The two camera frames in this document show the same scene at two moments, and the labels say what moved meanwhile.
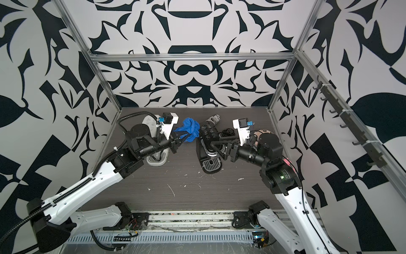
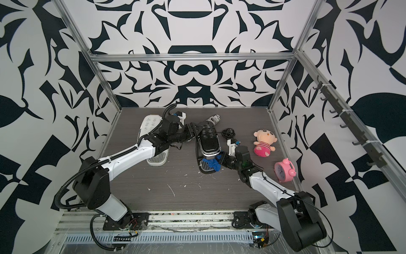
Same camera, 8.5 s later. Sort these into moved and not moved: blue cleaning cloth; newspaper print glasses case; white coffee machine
Moved: blue cleaning cloth
Not moved: white coffee machine; newspaper print glasses case
